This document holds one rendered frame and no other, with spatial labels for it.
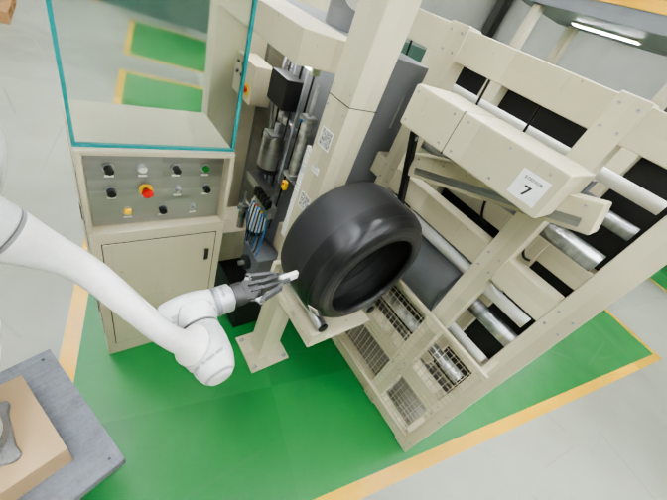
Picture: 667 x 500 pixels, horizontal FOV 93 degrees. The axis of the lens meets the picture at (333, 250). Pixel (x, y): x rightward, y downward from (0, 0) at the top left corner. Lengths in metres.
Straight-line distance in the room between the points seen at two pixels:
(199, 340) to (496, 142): 1.01
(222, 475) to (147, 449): 0.39
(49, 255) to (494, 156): 1.13
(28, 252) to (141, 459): 1.44
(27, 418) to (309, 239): 0.96
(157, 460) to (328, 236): 1.43
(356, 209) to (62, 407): 1.16
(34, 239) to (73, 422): 0.80
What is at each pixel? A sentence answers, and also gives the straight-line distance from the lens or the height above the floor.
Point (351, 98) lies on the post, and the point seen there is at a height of 1.68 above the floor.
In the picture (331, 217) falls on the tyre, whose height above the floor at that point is 1.37.
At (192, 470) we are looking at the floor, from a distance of 2.00.
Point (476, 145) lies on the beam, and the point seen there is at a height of 1.72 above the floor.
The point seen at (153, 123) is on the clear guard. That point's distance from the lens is 1.38.
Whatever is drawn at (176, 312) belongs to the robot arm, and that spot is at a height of 1.14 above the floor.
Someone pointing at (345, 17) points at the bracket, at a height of 1.85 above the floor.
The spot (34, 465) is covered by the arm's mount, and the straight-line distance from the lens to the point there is 1.29.
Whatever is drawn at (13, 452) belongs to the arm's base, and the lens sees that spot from 1.30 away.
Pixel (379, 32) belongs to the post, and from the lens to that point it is 1.14.
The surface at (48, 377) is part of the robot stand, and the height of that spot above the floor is 0.65.
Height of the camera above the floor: 1.94
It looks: 37 degrees down
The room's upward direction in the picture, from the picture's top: 25 degrees clockwise
